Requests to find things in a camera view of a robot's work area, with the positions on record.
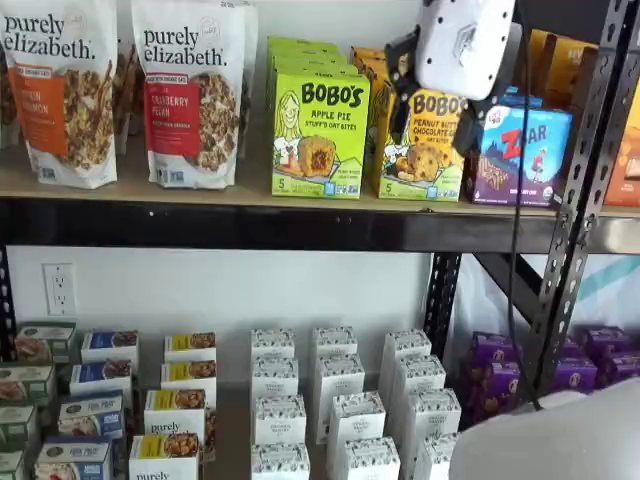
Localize yellow label granola box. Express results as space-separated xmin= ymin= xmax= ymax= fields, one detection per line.
xmin=163 ymin=331 xmax=218 ymax=364
xmin=143 ymin=388 xmax=208 ymax=442
xmin=128 ymin=432 xmax=202 ymax=480
xmin=159 ymin=359 xmax=218 ymax=396

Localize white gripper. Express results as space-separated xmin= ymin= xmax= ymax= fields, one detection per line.
xmin=384 ymin=0 xmax=516 ymax=156

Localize granola bag red label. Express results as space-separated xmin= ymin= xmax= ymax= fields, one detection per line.
xmin=130 ymin=0 xmax=247 ymax=191

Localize white granola bag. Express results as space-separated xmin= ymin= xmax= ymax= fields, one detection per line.
xmin=0 ymin=47 xmax=21 ymax=151

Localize dark yellow snack box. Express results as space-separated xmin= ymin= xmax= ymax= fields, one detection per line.
xmin=527 ymin=28 xmax=600 ymax=109

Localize purple snack box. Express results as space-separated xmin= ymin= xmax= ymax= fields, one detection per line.
xmin=599 ymin=351 xmax=640 ymax=389
xmin=583 ymin=326 xmax=633 ymax=358
xmin=466 ymin=361 xmax=523 ymax=429
xmin=553 ymin=355 xmax=600 ymax=397
xmin=471 ymin=331 xmax=524 ymax=369

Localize green label oatmeal box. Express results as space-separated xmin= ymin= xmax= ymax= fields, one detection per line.
xmin=0 ymin=363 xmax=57 ymax=407
xmin=13 ymin=321 xmax=77 ymax=365
xmin=0 ymin=403 xmax=40 ymax=450
xmin=0 ymin=448 xmax=27 ymax=480

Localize black metal shelf rack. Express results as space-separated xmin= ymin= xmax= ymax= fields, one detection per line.
xmin=0 ymin=0 xmax=640 ymax=362

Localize green Bobo's apple pie box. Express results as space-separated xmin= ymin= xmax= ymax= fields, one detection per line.
xmin=267 ymin=35 xmax=339 ymax=51
xmin=269 ymin=46 xmax=351 ymax=63
xmin=272 ymin=57 xmax=362 ymax=76
xmin=271 ymin=68 xmax=372 ymax=199

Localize particle board shelf panel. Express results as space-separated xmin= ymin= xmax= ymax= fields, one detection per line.
xmin=0 ymin=117 xmax=640 ymax=219

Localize white wall power outlet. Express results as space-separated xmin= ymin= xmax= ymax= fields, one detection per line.
xmin=42 ymin=262 xmax=78 ymax=318

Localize blue label oatmeal box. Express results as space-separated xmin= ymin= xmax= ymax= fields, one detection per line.
xmin=33 ymin=436 xmax=114 ymax=480
xmin=80 ymin=329 xmax=141 ymax=367
xmin=56 ymin=391 xmax=126 ymax=442
xmin=68 ymin=358 xmax=134 ymax=397

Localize orange snack box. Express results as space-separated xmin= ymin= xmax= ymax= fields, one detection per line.
xmin=602 ymin=134 xmax=640 ymax=207

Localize granola bag orange label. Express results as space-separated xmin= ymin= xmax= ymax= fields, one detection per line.
xmin=113 ymin=34 xmax=137 ymax=137
xmin=0 ymin=0 xmax=120 ymax=191

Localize white patterned carton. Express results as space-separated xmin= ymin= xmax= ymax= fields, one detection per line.
xmin=405 ymin=388 xmax=462 ymax=442
xmin=254 ymin=395 xmax=308 ymax=447
xmin=250 ymin=356 xmax=300 ymax=400
xmin=394 ymin=354 xmax=448 ymax=402
xmin=311 ymin=325 xmax=359 ymax=359
xmin=314 ymin=353 xmax=366 ymax=432
xmin=326 ymin=391 xmax=387 ymax=452
xmin=250 ymin=442 xmax=312 ymax=480
xmin=383 ymin=329 xmax=433 ymax=392
xmin=249 ymin=327 xmax=297 ymax=362
xmin=341 ymin=436 xmax=402 ymax=480
xmin=416 ymin=432 xmax=459 ymax=480

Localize white plastic sheet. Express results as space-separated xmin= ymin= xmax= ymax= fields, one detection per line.
xmin=449 ymin=252 xmax=640 ymax=351

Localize white patterned small boxes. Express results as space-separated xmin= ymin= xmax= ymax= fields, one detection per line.
xmin=49 ymin=344 xmax=466 ymax=480

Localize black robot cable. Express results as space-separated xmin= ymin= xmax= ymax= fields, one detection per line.
xmin=508 ymin=0 xmax=544 ymax=412

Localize perforated grey metal upright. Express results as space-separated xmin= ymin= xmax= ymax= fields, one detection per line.
xmin=539 ymin=0 xmax=629 ymax=351

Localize blue Zbar snack box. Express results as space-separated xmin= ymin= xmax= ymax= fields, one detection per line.
xmin=463 ymin=102 xmax=574 ymax=207
xmin=494 ymin=87 xmax=545 ymax=109

